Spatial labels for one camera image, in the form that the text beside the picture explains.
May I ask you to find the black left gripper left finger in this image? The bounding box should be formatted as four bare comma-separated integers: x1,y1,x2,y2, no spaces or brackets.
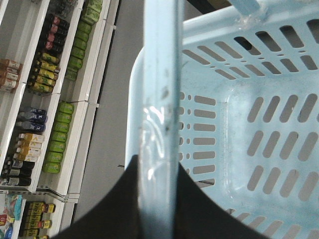
54,155,144,239

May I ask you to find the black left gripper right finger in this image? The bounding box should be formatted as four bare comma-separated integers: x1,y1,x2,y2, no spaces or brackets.
173,165,267,239

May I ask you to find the light blue plastic basket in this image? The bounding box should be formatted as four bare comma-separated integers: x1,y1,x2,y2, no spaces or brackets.
126,0,319,239

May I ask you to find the white store shelf unit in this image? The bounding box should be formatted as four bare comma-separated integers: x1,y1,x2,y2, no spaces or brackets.
0,0,120,239

